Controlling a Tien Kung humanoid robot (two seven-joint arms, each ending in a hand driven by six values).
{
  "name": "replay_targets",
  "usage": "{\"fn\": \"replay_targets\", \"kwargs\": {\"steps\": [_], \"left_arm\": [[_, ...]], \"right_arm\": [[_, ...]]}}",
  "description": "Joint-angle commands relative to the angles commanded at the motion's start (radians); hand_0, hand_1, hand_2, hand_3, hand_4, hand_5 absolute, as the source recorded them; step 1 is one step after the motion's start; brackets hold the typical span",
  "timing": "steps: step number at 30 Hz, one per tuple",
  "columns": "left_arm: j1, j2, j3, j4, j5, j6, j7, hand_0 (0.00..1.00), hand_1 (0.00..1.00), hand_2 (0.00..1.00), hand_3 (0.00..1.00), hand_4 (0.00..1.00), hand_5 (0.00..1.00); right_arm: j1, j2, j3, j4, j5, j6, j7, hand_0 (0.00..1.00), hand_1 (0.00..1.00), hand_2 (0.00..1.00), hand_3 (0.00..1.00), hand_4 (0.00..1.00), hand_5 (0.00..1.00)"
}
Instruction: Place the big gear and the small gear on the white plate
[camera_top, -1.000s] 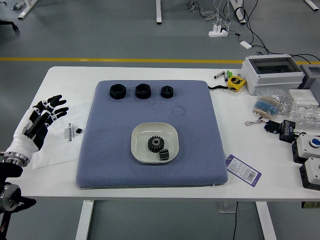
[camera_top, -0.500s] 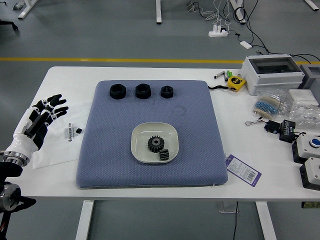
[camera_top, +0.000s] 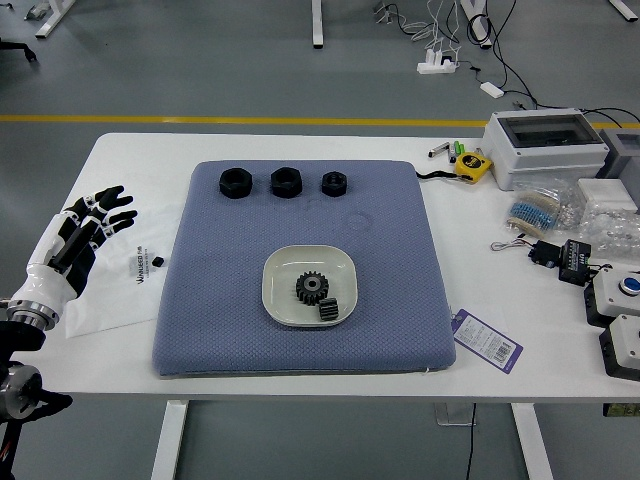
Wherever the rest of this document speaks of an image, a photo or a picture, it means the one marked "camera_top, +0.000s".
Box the white black push button box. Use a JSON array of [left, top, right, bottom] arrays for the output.
[[598, 313, 640, 382]]

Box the small black module with wires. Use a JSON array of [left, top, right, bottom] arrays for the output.
[[490, 237, 566, 270]]

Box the bag of blue resistors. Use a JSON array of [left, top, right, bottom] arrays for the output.
[[504, 177, 574, 239]]

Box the grey plastic box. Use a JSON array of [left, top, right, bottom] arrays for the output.
[[594, 128, 640, 181]]

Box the white floor cable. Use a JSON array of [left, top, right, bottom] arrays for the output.
[[397, 0, 464, 56]]

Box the white table leg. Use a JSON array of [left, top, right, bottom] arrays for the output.
[[509, 402, 555, 480], [150, 399, 190, 480]]

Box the small black hex nut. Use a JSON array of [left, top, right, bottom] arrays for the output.
[[320, 170, 349, 197]]

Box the clear bag of small parts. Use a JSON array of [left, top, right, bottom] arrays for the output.
[[554, 199, 640, 261]]

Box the large black hex nut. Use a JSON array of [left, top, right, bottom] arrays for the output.
[[218, 168, 253, 200], [270, 167, 303, 198]]

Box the black office chair base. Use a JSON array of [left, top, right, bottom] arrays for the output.
[[0, 37, 39, 62]]

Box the small white carton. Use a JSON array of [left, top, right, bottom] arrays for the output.
[[577, 178, 639, 211]]

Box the white square dish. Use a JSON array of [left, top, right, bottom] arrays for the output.
[[261, 244, 357, 327]]

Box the white electrical enclosure box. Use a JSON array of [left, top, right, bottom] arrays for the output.
[[480, 108, 610, 192]]

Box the white power strip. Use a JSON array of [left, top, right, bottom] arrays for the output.
[[416, 47, 459, 76]]

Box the purple barcode tag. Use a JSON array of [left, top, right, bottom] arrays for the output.
[[449, 307, 524, 375]]

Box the white background desk leg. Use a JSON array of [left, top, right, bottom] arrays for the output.
[[310, 0, 325, 50], [34, 0, 76, 39], [459, 0, 494, 50], [607, 0, 640, 24]]

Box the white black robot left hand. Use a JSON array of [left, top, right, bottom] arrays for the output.
[[9, 185, 139, 317]]

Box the push button box blue button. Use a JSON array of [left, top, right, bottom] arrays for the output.
[[583, 264, 640, 329]]

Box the black floor cable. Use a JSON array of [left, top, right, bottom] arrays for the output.
[[467, 0, 640, 126]]

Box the small black gear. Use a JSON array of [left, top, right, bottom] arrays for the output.
[[316, 296, 342, 324]]

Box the yellow tape measure with strap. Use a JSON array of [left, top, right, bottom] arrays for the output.
[[414, 152, 494, 185]]

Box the black terminal module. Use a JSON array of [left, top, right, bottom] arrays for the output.
[[557, 238, 594, 287]]

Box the big black gear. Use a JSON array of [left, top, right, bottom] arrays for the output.
[[294, 270, 331, 307]]

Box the black hanging cable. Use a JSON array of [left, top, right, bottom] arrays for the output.
[[464, 402, 477, 480]]

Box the metal bracket under table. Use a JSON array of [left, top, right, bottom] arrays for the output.
[[433, 402, 476, 427]]

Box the blue-grey quilted cushion mat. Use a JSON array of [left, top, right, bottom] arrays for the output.
[[151, 159, 457, 380]]

